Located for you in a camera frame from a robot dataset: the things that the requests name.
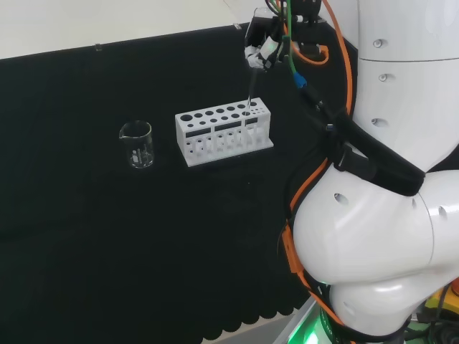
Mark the white test tube rack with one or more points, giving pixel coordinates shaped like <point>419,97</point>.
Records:
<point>222,143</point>

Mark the metal base plate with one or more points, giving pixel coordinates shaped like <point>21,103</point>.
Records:
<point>297,326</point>

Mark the clear glass beaker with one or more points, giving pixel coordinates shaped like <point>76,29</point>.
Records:
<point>138,150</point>

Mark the clear glass rod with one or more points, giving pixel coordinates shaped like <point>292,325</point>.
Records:
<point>251,89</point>

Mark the yellow stop button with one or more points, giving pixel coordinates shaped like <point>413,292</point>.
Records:
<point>444,304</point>

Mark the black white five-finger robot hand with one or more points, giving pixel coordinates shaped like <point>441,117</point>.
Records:
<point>260,34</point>

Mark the black bench cloth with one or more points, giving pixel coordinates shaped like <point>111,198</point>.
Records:
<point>107,215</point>

